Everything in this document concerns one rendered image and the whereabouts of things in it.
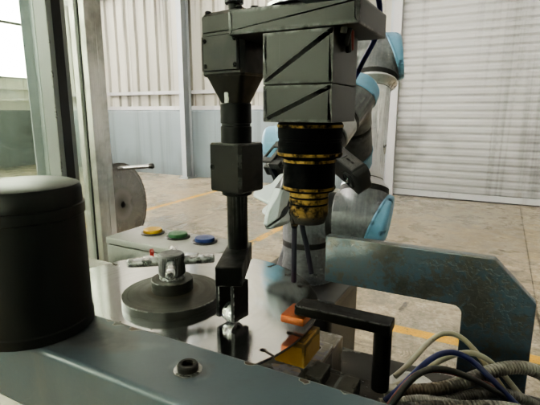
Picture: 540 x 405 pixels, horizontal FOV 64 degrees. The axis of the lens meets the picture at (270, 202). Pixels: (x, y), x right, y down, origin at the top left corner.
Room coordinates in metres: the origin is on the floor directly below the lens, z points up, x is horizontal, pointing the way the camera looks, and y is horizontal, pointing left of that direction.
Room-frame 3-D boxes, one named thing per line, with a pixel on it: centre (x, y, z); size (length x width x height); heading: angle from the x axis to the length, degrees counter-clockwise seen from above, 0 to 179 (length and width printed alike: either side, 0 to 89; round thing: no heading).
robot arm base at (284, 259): (1.06, -0.09, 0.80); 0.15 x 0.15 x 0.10
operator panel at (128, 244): (0.88, 0.20, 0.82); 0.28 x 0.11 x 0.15; 62
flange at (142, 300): (0.46, 0.11, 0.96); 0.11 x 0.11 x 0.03
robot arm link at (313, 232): (1.06, -0.10, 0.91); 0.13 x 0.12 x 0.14; 71
